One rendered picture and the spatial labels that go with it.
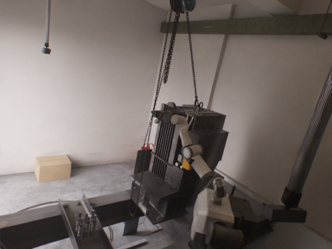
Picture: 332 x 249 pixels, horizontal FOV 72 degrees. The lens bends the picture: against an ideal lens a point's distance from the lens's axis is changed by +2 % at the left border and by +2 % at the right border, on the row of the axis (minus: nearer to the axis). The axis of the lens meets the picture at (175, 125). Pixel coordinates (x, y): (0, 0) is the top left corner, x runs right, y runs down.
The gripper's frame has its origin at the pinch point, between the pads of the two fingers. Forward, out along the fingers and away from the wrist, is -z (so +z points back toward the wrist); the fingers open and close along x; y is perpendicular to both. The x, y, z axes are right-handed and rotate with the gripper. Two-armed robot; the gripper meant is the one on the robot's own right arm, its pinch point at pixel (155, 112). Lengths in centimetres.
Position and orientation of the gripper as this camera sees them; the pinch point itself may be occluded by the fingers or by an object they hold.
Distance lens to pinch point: 180.4
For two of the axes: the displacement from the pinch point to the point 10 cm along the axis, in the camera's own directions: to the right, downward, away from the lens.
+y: 1.9, -9.6, -2.0
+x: 5.6, -0.6, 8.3
